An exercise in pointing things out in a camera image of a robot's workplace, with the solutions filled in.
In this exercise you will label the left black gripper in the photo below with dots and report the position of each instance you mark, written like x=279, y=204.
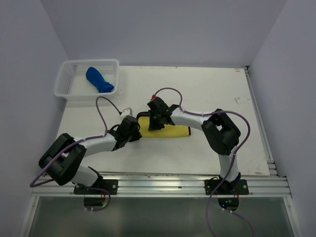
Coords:
x=137, y=136

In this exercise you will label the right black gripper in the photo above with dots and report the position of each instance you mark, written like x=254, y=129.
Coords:
x=153, y=126

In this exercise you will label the yellow and black towel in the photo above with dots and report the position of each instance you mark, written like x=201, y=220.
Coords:
x=169, y=131

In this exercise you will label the blue towel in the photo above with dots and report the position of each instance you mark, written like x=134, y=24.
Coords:
x=97, y=80

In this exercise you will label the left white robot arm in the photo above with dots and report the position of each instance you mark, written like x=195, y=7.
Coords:
x=62, y=161

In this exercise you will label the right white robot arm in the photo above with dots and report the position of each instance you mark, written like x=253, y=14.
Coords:
x=220, y=131

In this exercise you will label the white plastic basket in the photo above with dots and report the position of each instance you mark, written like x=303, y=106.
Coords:
x=72, y=85

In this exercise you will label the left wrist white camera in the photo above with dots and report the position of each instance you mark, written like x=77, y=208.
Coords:
x=126, y=112

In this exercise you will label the aluminium mounting rail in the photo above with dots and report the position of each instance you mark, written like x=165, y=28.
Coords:
x=192, y=186

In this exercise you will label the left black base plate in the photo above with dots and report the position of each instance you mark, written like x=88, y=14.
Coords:
x=110, y=185

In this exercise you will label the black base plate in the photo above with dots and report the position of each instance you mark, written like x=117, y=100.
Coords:
x=237, y=187
x=110, y=185

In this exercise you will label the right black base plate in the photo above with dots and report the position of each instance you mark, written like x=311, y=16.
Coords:
x=237, y=187

